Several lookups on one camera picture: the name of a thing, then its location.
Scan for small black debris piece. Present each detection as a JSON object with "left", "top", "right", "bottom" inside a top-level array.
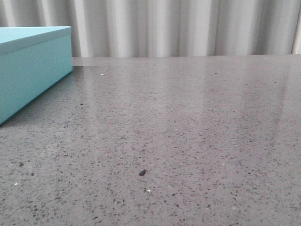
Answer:
[{"left": 139, "top": 169, "right": 146, "bottom": 176}]

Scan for light blue storage box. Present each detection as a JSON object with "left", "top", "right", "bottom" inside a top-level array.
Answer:
[{"left": 0, "top": 26, "right": 72, "bottom": 123}]

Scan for grey pleated curtain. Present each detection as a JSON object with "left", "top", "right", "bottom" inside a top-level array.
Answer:
[{"left": 0, "top": 0, "right": 301, "bottom": 57}]

